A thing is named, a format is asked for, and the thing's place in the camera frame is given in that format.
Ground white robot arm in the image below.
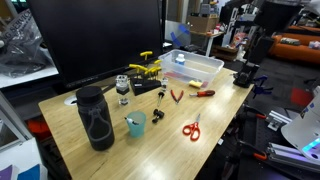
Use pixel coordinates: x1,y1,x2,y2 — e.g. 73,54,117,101
281,86,320,165

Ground cardboard box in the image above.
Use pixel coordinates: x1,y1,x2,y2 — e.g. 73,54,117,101
187,16,219,33

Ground black knob object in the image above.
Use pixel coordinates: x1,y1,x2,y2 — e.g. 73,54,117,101
152,109,164,123

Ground large black monitor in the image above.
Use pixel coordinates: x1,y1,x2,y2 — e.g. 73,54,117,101
27,0,163,88

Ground red-handled scissors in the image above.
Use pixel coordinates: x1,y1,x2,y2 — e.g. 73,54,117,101
182,115,201,141

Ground black marker in cup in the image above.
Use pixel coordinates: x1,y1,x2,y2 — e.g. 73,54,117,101
124,117,139,125

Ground black insulated water bottle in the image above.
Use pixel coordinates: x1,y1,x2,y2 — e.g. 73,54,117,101
76,86,115,151

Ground black and silver screwdriver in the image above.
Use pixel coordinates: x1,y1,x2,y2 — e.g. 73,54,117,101
157,92,165,107

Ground small red-handled pliers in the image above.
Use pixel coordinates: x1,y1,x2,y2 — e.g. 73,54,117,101
170,89,185,105

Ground teal plastic cup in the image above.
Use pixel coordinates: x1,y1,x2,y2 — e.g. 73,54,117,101
125,111,146,138

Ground black hex key stand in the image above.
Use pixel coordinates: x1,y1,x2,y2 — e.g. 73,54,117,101
130,78,161,96

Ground white blue-label bottle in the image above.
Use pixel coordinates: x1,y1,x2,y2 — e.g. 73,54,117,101
175,54,185,65

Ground clear plastic storage box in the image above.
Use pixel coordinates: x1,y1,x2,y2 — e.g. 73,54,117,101
158,49,224,88

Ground black desk clamp mount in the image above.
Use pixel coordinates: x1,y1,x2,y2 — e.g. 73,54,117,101
233,62,260,88

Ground orange sofa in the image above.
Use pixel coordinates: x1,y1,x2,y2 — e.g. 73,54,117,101
269,26,320,65

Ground grey plastic bag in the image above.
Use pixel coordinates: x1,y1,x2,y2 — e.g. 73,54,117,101
0,9,47,78

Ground yellow sticky note pad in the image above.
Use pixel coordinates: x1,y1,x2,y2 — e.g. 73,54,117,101
189,80,203,88

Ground red black screwdriver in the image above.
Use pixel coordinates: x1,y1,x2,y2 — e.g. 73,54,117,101
189,90,215,97

